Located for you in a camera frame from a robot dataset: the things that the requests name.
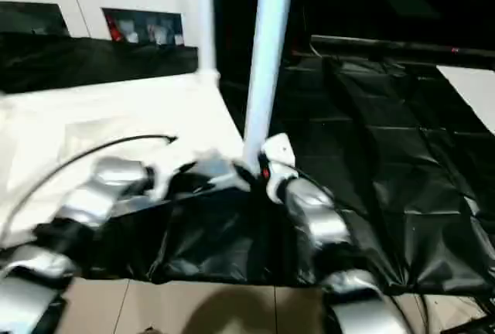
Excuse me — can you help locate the white plastic table leg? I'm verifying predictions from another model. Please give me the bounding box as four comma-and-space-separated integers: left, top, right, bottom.
195, 0, 222, 82
241, 0, 299, 175

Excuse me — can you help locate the long black bar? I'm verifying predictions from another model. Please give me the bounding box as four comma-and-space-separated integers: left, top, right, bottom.
311, 34, 495, 60

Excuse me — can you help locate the black mat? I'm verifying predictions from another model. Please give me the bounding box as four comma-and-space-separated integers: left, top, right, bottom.
0, 32, 495, 296

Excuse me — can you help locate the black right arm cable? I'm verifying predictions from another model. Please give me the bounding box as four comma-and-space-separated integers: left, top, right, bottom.
293, 171, 432, 334

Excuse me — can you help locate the white flat board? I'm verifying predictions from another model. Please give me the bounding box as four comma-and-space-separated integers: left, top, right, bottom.
436, 65, 495, 136

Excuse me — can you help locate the red packet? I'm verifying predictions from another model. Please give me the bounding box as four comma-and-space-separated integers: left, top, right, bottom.
106, 15, 119, 41

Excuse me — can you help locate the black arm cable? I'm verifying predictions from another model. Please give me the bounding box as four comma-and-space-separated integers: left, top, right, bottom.
0, 135, 179, 242
293, 171, 432, 334

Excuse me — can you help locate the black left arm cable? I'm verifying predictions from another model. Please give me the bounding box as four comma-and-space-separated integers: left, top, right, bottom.
0, 135, 179, 242

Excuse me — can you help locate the black cable bundle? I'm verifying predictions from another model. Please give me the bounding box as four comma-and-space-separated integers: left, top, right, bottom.
469, 291, 495, 334

